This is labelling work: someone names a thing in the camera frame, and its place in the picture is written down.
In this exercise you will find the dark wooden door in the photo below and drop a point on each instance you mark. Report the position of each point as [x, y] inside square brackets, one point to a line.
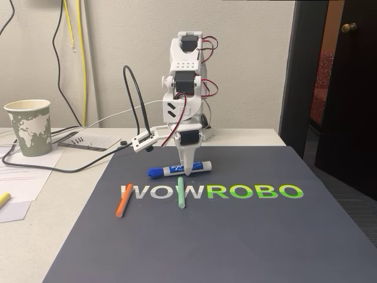
[353, 103]

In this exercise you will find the paper cup world map print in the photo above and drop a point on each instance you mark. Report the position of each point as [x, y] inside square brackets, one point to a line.
[29, 129]

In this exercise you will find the brass door knob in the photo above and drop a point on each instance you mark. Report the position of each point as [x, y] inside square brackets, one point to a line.
[349, 27]

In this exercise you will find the yellow chalk stick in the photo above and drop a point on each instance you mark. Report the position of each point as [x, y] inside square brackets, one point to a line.
[3, 200]

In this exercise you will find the red upholstered seat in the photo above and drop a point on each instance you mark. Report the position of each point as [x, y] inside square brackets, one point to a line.
[321, 88]

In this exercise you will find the grey ruled screw pad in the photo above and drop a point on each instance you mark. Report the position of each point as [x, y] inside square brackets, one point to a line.
[97, 141]

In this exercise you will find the white camera box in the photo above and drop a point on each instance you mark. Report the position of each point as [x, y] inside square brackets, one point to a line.
[142, 141]

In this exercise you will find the grey WOWROBO mat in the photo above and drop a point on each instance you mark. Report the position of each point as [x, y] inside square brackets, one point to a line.
[206, 241]

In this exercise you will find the white printed paper sheet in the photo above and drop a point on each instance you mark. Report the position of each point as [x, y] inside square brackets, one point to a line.
[23, 182]

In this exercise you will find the small white card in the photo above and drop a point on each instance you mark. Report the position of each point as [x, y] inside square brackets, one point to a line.
[13, 211]

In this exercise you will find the dark door frame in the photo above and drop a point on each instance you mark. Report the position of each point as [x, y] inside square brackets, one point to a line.
[300, 73]

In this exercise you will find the blue dry erase marker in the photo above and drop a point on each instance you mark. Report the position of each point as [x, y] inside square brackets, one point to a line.
[173, 170]

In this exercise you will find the green chalk stick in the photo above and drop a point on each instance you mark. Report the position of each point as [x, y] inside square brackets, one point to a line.
[181, 193]

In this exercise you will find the orange chalk stick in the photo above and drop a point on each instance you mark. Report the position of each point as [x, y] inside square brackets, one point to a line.
[123, 202]

